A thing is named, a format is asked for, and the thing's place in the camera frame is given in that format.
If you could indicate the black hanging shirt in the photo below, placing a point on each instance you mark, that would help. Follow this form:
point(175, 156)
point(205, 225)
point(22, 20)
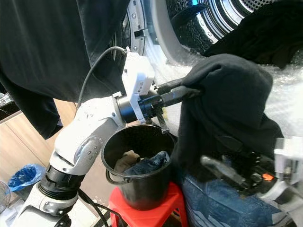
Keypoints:
point(47, 52)

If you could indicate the beige cloth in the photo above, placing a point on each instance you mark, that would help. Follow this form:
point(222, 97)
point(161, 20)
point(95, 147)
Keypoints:
point(125, 161)

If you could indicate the white floor fan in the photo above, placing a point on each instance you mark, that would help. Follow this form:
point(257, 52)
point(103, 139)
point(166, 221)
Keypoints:
point(4, 194)

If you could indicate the clear bubble wrap sheet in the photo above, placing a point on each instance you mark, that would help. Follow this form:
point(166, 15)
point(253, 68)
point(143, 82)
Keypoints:
point(281, 99)

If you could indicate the black plastic bucket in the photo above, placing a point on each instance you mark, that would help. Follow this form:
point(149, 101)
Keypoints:
point(142, 191)

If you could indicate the black garment in drum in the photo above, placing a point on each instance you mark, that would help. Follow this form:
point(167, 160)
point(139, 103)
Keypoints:
point(260, 35)

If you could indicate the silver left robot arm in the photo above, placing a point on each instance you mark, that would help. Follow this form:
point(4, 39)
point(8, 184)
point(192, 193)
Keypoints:
point(81, 142)

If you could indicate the small blue denim garment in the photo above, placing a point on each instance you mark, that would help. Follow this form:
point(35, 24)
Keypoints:
point(149, 164)

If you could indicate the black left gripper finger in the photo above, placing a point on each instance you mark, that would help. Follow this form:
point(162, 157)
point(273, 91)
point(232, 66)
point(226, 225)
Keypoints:
point(181, 96)
point(170, 86)

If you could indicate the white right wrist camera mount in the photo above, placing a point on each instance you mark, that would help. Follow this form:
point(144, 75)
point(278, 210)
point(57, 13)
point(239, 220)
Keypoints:
point(289, 163)

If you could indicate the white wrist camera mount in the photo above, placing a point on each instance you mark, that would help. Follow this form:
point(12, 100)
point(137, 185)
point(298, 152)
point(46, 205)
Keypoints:
point(289, 163)
point(137, 75)

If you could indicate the bin with blue bag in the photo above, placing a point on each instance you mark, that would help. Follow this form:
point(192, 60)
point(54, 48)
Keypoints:
point(26, 177)

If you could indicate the large blue jeans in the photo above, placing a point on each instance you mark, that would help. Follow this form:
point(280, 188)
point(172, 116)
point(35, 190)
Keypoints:
point(222, 205)

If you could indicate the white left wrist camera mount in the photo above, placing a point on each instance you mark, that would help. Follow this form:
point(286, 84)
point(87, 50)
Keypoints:
point(137, 75)

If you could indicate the red plastic stool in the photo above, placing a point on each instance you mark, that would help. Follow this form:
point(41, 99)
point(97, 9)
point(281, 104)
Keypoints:
point(158, 215)

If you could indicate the black garment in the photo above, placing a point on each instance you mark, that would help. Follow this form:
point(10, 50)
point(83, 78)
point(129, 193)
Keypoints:
point(232, 106)
point(260, 35)

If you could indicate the light wooden cabinet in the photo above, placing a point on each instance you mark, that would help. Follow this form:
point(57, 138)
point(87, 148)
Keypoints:
point(19, 142)

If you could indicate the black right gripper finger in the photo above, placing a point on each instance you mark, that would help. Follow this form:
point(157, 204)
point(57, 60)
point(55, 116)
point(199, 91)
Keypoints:
point(222, 171)

